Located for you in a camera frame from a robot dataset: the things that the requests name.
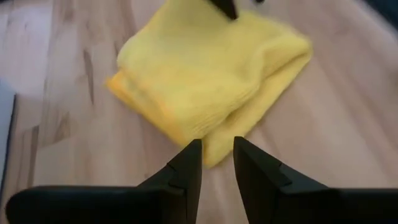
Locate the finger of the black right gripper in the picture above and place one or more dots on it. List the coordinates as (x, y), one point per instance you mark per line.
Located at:
(225, 6)

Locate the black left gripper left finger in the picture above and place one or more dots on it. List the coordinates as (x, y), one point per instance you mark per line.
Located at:
(124, 205)

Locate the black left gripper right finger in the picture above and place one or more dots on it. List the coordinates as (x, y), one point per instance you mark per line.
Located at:
(295, 205)

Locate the yellow towel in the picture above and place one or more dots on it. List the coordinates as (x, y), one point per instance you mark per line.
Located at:
(211, 71)

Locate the navy white-striped fabric basket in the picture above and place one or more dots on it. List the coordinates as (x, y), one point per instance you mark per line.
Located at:
(4, 130)

